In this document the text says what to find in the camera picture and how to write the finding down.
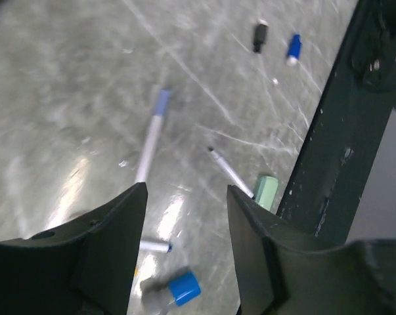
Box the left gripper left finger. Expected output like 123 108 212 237
0 183 148 314

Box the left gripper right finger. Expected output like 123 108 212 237
227 186 396 314

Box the blue capped white pen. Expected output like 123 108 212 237
135 89 171 183

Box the short blue tipped pen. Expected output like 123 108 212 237
139 240 173 253

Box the blue capped glue stick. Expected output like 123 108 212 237
141 271 202 314

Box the short mint green highlighter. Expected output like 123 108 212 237
253 175 278 211

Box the uncapped white marker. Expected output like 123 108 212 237
208 146 254 198

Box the black base bar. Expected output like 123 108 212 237
277 1 396 244

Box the small blue cap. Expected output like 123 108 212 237
286 33 302 66

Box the small black cap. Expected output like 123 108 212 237
252 20 269 53

